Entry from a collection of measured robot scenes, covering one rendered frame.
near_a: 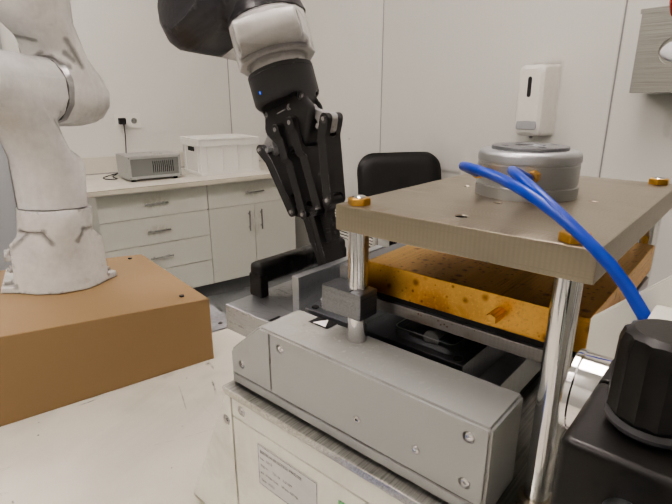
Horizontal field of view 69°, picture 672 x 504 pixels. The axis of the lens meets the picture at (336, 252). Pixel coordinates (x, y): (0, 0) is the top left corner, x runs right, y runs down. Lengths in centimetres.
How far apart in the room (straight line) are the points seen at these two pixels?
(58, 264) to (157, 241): 199
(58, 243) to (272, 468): 60
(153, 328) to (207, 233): 220
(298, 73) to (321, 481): 40
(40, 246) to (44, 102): 23
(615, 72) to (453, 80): 71
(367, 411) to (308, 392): 6
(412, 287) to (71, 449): 53
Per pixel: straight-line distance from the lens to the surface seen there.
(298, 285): 51
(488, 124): 230
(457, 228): 31
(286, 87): 55
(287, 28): 52
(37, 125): 92
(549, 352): 32
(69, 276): 96
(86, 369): 84
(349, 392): 37
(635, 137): 201
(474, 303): 36
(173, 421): 77
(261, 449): 48
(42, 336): 81
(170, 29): 65
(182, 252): 299
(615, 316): 27
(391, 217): 34
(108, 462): 73
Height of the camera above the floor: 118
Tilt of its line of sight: 17 degrees down
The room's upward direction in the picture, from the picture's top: straight up
